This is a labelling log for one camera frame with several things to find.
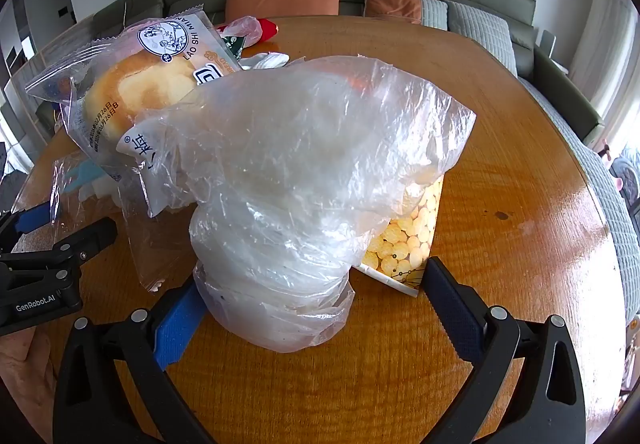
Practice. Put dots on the small orange cushion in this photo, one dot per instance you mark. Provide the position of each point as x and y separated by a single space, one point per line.
395 2

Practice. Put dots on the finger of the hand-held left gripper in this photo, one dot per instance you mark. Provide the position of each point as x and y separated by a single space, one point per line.
35 216
90 239

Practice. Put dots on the dark wall shelf unit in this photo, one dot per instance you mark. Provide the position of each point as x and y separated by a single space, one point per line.
15 39

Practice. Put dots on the clear plastic bag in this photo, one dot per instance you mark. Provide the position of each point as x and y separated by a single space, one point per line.
300 149

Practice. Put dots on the green white small packet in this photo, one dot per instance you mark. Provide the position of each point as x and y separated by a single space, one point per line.
234 44

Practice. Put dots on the bread in clear packet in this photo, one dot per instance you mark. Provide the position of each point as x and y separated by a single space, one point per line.
135 84

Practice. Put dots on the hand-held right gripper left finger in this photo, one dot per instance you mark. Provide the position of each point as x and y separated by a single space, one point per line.
175 324

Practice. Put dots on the yellow puffed snack packet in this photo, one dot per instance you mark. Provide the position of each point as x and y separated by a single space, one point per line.
405 244

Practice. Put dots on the white curtain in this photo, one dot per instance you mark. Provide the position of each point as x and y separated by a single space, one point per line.
610 44

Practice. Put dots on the pinkish thin plastic bag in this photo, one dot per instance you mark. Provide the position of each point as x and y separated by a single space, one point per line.
242 27

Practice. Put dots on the person's left forearm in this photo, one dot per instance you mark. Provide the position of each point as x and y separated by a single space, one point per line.
20 384

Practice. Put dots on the small grey ribbed cushion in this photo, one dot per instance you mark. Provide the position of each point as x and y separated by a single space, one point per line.
434 12

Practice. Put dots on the large grey ribbed cushion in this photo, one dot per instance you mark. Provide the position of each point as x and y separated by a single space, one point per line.
482 29

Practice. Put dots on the light blue plastic item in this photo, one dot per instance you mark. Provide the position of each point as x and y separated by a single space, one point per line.
82 177

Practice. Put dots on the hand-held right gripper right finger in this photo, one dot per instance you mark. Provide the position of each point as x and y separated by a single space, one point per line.
450 304

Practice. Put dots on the clear zip bag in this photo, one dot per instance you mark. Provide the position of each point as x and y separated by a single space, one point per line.
55 84

